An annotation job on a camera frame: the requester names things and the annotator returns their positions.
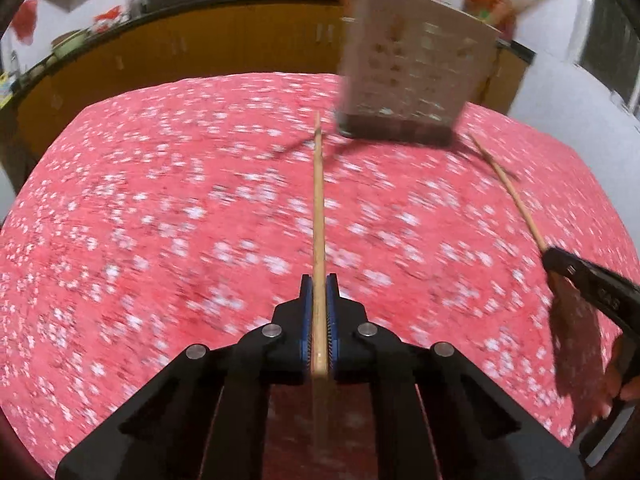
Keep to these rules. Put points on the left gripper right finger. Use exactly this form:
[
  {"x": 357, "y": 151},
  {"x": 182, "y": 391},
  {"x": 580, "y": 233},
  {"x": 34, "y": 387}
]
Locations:
[{"x": 436, "y": 414}]

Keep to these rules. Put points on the red plastic bag hanging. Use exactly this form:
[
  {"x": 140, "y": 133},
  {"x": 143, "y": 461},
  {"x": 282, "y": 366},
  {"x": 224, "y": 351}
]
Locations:
[{"x": 25, "y": 21}]

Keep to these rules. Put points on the beige perforated utensil holder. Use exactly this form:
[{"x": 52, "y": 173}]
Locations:
[{"x": 408, "y": 68}]

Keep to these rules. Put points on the red and white plastic bag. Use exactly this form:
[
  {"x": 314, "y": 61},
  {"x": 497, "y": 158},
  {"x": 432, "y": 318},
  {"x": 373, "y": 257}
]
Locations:
[{"x": 107, "y": 20}]

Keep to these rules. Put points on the right barred window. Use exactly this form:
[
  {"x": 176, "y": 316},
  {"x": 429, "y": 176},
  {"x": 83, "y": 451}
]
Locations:
[{"x": 611, "y": 52}]

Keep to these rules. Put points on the green basin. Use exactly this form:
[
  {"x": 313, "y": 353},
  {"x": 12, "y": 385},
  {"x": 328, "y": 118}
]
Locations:
[{"x": 65, "y": 44}]

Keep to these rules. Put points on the black countertop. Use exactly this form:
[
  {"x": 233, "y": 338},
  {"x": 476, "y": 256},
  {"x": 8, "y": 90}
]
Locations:
[{"x": 196, "y": 39}]

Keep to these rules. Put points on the red bags and containers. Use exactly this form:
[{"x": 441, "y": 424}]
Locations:
[{"x": 481, "y": 9}]

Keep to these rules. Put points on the lower wooden kitchen cabinets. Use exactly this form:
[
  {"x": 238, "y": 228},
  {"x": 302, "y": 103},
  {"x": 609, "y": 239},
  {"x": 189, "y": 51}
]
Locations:
[{"x": 405, "y": 66}]

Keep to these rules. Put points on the right hand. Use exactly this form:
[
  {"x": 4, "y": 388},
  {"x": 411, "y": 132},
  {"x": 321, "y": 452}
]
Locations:
[{"x": 614, "y": 383}]

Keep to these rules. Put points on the red floral tablecloth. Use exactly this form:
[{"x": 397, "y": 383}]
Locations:
[{"x": 182, "y": 213}]

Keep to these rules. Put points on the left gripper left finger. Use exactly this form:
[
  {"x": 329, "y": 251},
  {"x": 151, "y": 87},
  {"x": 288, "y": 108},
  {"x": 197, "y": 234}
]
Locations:
[{"x": 204, "y": 415}]

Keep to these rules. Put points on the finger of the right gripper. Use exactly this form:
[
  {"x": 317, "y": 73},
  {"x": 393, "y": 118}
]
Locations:
[{"x": 612, "y": 294}]

